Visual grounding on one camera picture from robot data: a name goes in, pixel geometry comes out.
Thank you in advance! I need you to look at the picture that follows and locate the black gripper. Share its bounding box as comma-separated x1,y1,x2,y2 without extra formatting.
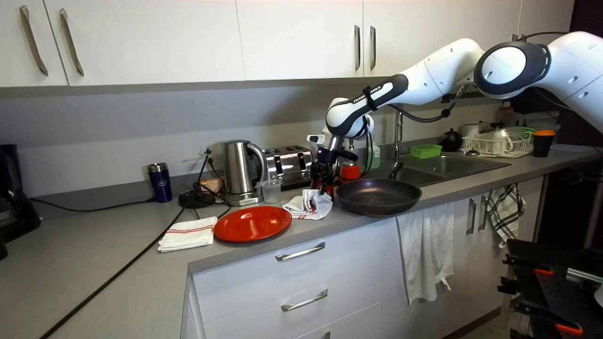
311,144,344,197

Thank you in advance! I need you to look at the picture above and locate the white towel with red stripe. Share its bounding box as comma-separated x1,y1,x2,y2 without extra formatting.
280,186,335,223
154,214,220,253

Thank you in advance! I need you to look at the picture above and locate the black frying pan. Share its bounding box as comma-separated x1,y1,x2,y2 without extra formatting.
333,159,424,218

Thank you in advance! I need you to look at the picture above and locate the plain white terry towel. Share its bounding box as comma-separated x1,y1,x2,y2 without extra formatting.
395,199,459,306

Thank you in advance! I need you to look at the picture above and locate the red cup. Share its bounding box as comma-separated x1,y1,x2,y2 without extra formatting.
337,161,365,186

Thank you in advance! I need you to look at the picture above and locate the clear plastic cup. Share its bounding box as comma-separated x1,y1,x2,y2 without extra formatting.
263,174,286,201

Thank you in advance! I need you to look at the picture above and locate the green soap bottle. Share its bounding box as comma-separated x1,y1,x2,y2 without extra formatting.
363,140,384,170

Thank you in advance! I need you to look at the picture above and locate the steel faucet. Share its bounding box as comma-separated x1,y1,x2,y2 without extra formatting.
390,108,408,167

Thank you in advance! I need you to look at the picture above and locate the red plate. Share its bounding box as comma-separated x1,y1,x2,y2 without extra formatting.
211,202,295,246

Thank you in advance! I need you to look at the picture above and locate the steel electric kettle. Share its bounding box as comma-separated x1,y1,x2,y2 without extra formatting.
222,137,269,199

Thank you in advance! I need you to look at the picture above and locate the white base cabinet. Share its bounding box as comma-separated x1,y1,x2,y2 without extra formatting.
177,176,546,339

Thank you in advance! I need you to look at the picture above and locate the green sponge container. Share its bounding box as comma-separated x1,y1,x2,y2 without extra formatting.
407,142,444,161

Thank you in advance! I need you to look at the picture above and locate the small black tripod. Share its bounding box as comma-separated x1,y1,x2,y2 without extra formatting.
192,144,224,193

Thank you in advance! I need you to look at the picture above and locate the black round base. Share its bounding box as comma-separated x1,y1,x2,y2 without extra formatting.
177,186,220,210

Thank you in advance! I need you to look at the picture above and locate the black teapot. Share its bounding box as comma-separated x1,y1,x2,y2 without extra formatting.
439,125,465,154

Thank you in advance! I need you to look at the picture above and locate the steel sink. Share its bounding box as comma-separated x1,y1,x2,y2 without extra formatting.
382,152,512,187

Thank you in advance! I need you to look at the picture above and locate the blue tumbler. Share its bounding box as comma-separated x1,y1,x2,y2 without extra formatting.
147,159,175,204

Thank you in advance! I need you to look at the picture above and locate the white dish rack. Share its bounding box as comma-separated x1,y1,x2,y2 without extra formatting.
461,123,537,159

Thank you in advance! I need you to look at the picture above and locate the black cup orange lid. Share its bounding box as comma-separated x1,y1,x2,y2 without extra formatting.
531,125,559,159

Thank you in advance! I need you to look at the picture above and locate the black robot stand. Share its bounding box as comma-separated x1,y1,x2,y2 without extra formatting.
495,235,603,339

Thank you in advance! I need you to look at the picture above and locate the black coffee machine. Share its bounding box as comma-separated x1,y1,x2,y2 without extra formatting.
0,140,43,261

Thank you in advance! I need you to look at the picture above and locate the metal drawer handle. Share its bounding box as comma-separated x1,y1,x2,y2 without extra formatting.
273,238,327,263
278,285,331,314

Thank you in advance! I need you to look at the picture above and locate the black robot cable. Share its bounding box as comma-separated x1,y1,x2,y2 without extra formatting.
386,27,571,125

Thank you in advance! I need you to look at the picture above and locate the metal base cabinet handle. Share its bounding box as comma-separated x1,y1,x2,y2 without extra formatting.
463,197,478,236
476,193,490,233

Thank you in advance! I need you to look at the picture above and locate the white wall cabinet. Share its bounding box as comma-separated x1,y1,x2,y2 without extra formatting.
0,0,576,89

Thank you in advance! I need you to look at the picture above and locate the long black power cable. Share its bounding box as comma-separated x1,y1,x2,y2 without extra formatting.
37,204,188,339

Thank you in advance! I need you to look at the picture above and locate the thin black appliance cable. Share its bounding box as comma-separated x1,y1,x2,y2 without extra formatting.
28,193,156,214

